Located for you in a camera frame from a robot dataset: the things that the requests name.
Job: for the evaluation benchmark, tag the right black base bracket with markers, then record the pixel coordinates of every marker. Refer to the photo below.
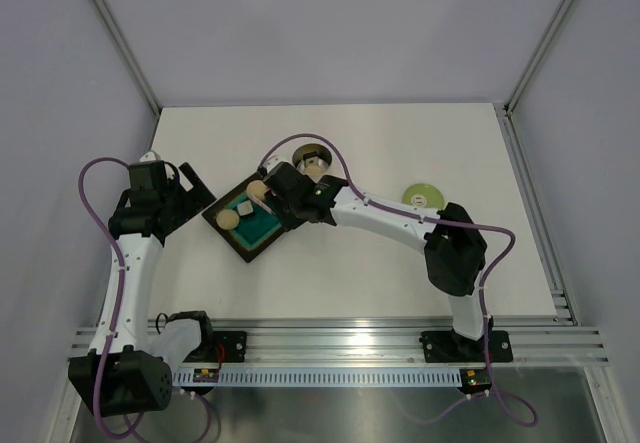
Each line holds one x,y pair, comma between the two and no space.
440,345

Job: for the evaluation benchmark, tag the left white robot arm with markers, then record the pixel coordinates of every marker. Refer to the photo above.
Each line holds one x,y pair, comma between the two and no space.
124,372

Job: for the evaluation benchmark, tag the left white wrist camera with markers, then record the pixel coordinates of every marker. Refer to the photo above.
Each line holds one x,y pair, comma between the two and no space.
150,156

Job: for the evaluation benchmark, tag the dark square teal plate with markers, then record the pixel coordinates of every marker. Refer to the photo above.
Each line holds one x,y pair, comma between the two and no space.
255,232

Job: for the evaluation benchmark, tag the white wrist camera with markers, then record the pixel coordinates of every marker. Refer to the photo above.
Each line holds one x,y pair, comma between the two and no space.
150,156
272,162

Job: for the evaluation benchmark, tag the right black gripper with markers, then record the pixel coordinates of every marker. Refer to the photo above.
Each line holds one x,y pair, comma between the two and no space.
288,222

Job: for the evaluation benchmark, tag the round metal lunch tin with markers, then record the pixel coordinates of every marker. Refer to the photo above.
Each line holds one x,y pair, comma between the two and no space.
326,157

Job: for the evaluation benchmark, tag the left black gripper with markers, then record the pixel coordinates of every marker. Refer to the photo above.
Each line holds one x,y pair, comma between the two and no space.
197,195

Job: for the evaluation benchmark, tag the small tofu cube upper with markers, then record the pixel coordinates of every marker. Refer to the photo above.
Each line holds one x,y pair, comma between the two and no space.
245,208

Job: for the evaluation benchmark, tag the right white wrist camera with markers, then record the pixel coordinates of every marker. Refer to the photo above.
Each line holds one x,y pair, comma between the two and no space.
272,162

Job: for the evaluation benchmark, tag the round bun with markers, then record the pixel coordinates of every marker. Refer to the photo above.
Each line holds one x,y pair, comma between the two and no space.
257,190
227,219
313,167

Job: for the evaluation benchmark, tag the round bun top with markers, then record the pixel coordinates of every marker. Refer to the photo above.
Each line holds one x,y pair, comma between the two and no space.
257,190

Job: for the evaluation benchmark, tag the black base bracket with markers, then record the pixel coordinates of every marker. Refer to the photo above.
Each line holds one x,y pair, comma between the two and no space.
440,345
230,346

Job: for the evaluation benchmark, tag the aluminium mounting rail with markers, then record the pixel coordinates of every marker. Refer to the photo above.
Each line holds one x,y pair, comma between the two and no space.
378,353

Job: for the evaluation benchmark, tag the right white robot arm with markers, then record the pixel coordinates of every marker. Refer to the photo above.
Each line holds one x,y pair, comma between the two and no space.
454,251

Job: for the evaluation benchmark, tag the left black base bracket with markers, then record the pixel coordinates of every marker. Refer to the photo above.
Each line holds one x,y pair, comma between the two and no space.
230,346

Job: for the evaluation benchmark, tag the green round lid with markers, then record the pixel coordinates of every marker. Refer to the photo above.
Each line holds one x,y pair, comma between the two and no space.
423,195

